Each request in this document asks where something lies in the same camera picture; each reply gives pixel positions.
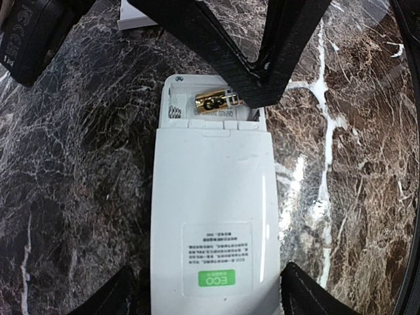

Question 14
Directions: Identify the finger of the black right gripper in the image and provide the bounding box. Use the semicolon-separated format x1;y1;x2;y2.
129;1;282;108
255;0;331;95

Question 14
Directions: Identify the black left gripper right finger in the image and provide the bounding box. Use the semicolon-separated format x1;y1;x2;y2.
280;262;359;315

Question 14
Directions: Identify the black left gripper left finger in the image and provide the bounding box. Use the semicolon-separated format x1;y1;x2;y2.
68;266;137;315

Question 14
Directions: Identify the white battery cover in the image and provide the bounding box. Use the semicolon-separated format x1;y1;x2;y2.
117;0;157;31

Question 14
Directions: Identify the gold AAA battery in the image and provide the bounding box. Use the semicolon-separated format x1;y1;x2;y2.
195;89;243;114

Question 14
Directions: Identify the white remote control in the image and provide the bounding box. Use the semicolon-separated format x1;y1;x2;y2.
150;74;280;314

